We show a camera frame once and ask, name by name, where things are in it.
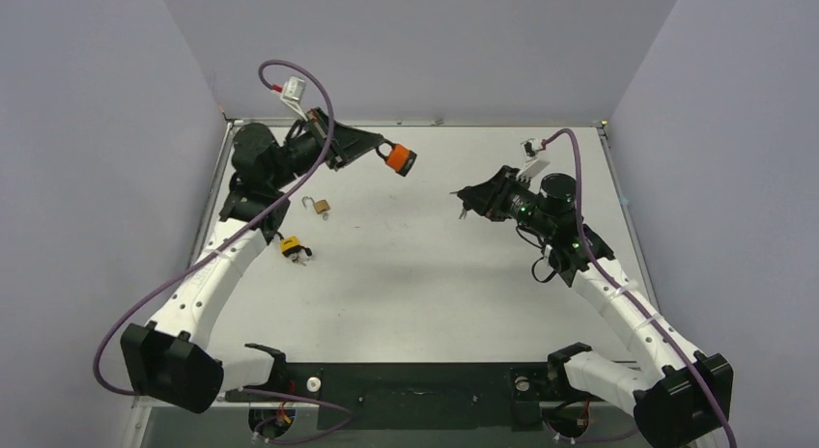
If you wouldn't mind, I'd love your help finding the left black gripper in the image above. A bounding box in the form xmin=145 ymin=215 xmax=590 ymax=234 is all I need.
xmin=269 ymin=108 xmax=385 ymax=191

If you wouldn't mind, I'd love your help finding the orange black padlock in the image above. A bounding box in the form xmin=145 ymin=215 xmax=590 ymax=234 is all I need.
xmin=375 ymin=140 xmax=417 ymax=177

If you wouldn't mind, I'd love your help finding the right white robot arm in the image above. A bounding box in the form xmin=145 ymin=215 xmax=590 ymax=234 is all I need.
xmin=454 ymin=166 xmax=734 ymax=447

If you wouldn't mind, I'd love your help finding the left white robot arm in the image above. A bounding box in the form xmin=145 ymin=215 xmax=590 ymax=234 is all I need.
xmin=120 ymin=108 xmax=396 ymax=413

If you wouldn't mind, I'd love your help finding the small brass padlock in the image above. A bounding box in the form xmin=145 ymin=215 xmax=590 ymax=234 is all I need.
xmin=301 ymin=196 xmax=330 ymax=220

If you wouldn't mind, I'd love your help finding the yellow padlock with keys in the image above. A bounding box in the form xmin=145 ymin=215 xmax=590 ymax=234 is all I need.
xmin=279 ymin=237 xmax=313 ymax=266

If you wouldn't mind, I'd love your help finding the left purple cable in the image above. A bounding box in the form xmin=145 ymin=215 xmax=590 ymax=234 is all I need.
xmin=93 ymin=60 xmax=353 ymax=446

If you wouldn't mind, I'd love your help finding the purple cable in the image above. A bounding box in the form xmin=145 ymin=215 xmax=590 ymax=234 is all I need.
xmin=540 ymin=127 xmax=738 ymax=448
xmin=93 ymin=60 xmax=353 ymax=446

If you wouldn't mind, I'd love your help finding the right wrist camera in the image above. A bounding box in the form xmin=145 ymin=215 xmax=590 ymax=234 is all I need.
xmin=516 ymin=138 xmax=550 ymax=183

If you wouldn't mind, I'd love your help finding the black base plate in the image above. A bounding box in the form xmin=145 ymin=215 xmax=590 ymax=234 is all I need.
xmin=225 ymin=361 xmax=609 ymax=433

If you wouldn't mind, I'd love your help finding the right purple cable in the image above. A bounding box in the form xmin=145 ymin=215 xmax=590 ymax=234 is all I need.
xmin=540 ymin=127 xmax=738 ymax=448

